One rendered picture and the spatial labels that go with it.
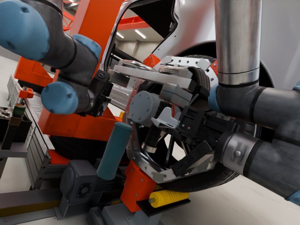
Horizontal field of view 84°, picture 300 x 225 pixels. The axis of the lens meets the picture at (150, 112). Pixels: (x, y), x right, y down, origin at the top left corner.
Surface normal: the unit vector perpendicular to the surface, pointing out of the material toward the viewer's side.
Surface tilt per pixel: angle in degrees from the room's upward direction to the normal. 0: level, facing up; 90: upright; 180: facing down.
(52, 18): 69
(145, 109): 90
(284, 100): 76
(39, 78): 90
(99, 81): 61
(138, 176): 90
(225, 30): 131
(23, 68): 90
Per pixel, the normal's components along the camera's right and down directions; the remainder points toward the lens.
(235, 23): -0.52, 0.48
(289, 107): -0.79, -0.19
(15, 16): -0.18, -0.01
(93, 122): 0.65, 0.29
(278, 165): -0.64, -0.37
